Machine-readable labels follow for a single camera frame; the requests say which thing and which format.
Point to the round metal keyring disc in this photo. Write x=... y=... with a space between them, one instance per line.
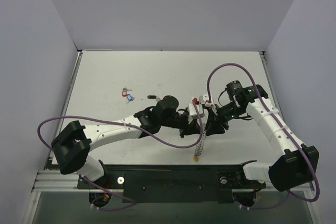
x=200 y=145

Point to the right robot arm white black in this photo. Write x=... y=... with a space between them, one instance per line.
x=295 y=161

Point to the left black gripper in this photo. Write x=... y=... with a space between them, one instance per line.
x=185 y=128

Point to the aluminium frame rail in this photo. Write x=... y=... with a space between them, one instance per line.
x=53 y=181

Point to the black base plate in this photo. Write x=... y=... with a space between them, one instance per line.
x=178 y=183

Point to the blue tag key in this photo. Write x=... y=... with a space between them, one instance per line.
x=129 y=98

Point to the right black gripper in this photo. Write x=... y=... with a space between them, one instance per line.
x=217 y=123

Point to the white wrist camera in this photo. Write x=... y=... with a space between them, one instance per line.
x=206 y=103
x=195 y=110

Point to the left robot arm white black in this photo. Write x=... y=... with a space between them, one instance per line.
x=73 y=144

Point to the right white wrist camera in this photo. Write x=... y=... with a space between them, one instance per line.
x=206 y=103

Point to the silver key black tag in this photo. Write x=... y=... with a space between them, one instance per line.
x=154 y=97

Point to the red tag key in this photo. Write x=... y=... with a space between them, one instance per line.
x=125 y=91

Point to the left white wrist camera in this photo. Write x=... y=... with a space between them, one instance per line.
x=195 y=110

